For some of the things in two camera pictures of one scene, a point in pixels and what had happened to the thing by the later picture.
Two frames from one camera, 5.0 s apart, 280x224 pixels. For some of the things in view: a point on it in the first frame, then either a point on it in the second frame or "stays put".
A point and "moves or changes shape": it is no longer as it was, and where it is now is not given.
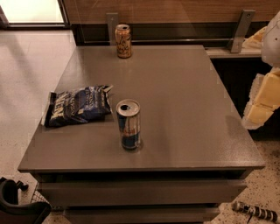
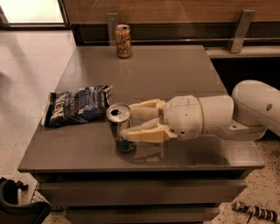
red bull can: [129, 116] moves or changes shape
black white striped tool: [255, 211] stays put
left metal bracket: [112, 22] stays put
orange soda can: [123, 40] stays put
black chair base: [13, 213] stays put
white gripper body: [271, 44] → [182, 116]
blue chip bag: [78, 106] stays put
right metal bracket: [244, 24] stays put
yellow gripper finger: [256, 40] → [150, 108]
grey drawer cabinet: [195, 154] stays put
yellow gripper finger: [264, 99] → [151, 131]
